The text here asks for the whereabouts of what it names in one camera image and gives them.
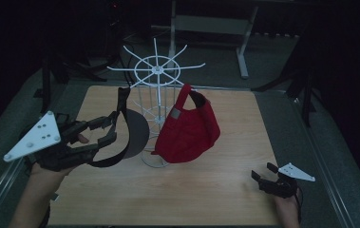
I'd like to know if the black cable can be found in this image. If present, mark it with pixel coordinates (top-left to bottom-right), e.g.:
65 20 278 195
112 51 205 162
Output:
295 185 304 224

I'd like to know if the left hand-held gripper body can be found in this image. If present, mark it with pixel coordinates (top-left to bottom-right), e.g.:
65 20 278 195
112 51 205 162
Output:
3 110 100 173

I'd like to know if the black stand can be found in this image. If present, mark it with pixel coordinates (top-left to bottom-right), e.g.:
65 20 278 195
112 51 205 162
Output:
253 60 319 128
33 53 123 116

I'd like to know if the white table frame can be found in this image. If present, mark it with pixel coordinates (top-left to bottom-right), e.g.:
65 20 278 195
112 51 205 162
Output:
167 0 260 81

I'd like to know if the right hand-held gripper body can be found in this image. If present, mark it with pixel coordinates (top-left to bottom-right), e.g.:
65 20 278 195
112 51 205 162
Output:
257 161 316 200

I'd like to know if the white wire rack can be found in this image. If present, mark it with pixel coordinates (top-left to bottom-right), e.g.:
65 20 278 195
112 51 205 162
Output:
106 37 207 169

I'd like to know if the red cap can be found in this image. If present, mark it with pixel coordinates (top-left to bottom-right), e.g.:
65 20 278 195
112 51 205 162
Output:
151 83 221 164

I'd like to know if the person's left hand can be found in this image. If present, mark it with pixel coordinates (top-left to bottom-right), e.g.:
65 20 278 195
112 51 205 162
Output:
29 133 90 179

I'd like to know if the black visor cap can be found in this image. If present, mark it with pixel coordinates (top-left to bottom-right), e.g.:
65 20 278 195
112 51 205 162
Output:
88 86 150 169

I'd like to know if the person's right hand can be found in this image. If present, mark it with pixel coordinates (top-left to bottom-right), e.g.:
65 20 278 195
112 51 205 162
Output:
274 189 302 217

